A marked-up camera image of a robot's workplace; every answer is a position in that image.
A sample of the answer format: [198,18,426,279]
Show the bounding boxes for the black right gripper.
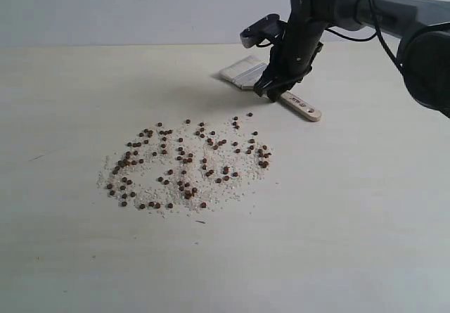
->
[253,0,336,103]

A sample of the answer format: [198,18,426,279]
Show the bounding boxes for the wooden paint brush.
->
[219,56,322,122]

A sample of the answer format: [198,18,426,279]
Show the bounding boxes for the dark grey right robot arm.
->
[253,0,449,116]

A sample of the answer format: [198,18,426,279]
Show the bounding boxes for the red beans and white grains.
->
[97,112,274,216]

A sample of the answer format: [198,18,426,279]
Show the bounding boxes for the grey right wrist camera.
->
[240,13,287,49]

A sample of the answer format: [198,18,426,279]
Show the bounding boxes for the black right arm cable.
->
[326,0,409,78]

